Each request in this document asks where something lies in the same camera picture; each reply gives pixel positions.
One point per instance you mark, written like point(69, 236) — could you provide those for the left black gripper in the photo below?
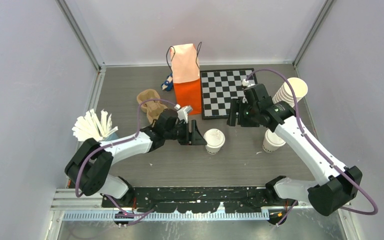
point(194, 137)

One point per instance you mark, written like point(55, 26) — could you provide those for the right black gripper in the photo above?
point(231, 120)

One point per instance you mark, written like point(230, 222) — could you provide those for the white plastic cup lid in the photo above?
point(273, 139)

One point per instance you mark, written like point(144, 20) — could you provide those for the stack of white paper cups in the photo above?
point(285, 93)

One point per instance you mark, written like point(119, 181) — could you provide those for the orange paper bag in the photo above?
point(186, 75)

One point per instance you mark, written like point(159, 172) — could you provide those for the white paper coffee cup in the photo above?
point(269, 148)

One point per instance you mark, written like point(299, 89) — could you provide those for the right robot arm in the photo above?
point(334, 183)

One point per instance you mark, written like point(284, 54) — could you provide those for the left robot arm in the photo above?
point(90, 166)

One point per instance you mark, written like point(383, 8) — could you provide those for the black white checkerboard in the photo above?
point(218, 87)

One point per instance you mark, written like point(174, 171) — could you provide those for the brown pulp cup carrier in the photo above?
point(149, 104)

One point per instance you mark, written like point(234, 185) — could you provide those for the blue white toy figure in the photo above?
point(168, 84)

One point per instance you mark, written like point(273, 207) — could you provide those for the blue straw holder cup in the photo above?
point(111, 137)

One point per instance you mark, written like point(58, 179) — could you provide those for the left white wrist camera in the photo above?
point(183, 112)

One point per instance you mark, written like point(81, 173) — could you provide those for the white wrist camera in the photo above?
point(246, 84)
point(183, 112)

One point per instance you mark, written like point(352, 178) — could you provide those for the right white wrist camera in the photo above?
point(246, 84)

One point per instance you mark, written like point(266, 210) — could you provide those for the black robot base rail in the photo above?
point(197, 200)

